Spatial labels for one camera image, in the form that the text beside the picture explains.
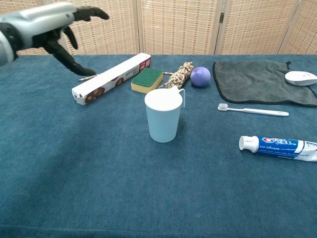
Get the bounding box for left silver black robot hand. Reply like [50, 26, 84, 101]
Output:
[0, 1, 110, 77]

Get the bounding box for white plastic cup with handle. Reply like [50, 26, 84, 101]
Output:
[144, 87, 187, 144]

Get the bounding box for white toothbrush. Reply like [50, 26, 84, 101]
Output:
[217, 103, 290, 118]

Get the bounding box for blue white toothpaste tube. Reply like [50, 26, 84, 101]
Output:
[238, 135, 317, 163]

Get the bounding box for long white cardboard wrap box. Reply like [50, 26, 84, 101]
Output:
[71, 52, 153, 106]

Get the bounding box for yellow green scrub sponge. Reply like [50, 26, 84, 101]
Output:
[130, 67, 164, 95]

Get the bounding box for bamboo folding screen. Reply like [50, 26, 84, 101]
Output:
[0, 0, 317, 60]

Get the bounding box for blue tablecloth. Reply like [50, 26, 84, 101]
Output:
[0, 54, 317, 238]

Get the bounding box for purple ball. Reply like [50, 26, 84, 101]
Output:
[190, 66, 211, 88]

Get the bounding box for grey cloth with black trim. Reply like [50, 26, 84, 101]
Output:
[212, 60, 317, 108]

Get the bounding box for white computer mouse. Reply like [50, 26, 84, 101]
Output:
[284, 70, 317, 87]

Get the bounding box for beige braided rope bundle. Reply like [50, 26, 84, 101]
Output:
[78, 61, 195, 90]

